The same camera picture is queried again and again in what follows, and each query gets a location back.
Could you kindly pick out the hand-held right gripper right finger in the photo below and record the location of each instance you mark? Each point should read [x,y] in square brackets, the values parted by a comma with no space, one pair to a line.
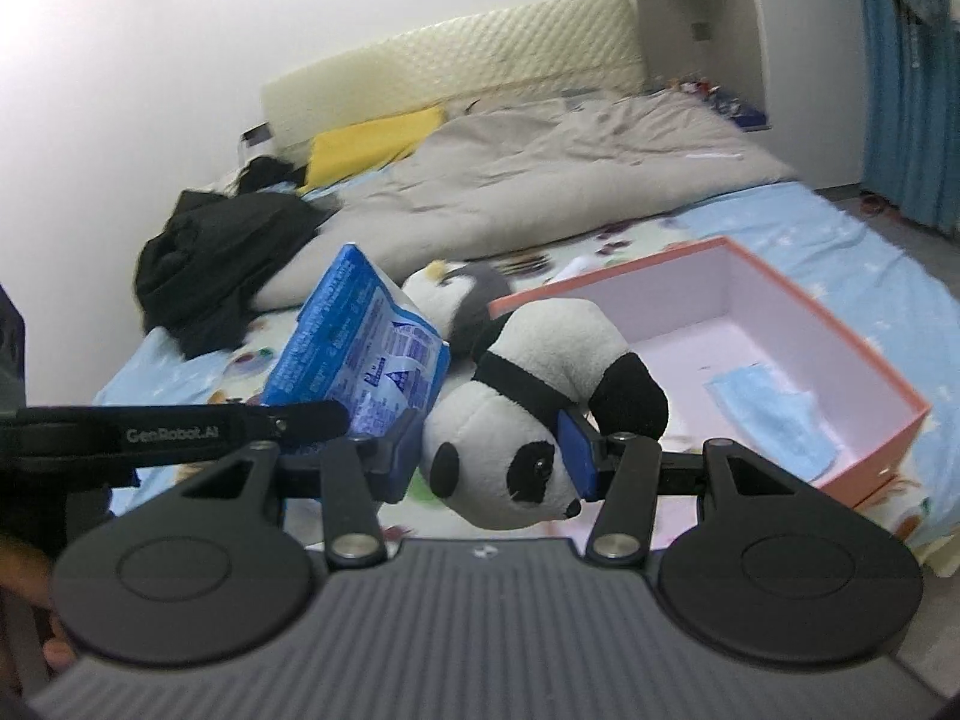
[577,457]

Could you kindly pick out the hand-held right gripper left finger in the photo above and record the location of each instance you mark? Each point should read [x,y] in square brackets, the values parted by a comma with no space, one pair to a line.
[405,461]

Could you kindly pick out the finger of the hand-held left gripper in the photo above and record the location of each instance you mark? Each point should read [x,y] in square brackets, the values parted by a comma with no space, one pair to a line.
[300,420]

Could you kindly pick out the blue plastic tissue pack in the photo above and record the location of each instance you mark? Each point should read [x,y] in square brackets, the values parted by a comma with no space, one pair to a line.
[345,345]

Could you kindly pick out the panda plush toy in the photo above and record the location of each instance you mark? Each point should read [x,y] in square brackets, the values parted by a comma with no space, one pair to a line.
[487,427]

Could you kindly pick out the orange cardboard box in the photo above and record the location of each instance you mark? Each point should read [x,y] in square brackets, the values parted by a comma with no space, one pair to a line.
[675,300]

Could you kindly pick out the person's left hand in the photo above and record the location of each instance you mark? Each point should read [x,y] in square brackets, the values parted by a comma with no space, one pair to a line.
[26,574]

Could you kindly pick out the grey white penguin plush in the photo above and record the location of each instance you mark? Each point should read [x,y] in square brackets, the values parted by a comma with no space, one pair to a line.
[480,300]

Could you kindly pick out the blue face mask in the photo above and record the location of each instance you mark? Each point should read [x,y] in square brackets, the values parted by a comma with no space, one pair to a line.
[757,405]

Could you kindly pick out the black clothes pile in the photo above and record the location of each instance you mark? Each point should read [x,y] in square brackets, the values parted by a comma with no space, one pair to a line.
[210,255]

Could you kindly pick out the yellow pillow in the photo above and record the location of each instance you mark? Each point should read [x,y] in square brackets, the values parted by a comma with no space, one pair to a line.
[367,142]

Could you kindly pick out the grey duvet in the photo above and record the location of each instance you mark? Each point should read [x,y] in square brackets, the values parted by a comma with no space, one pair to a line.
[562,165]

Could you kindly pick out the light blue bed sheet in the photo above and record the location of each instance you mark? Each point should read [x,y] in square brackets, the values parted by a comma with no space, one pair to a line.
[847,240]

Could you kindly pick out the pile of small trinkets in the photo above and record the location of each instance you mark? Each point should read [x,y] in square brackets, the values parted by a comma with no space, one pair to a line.
[712,101]

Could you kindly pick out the small red object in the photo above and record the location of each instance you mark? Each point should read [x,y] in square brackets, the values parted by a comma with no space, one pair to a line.
[874,204]

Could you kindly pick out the cream quilted headboard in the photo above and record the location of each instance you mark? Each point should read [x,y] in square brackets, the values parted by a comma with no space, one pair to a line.
[487,45]

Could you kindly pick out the blue curtain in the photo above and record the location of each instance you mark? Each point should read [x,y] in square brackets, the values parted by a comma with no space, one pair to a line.
[907,127]

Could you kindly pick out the white wardrobe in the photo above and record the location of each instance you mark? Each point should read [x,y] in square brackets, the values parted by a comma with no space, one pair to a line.
[810,52]

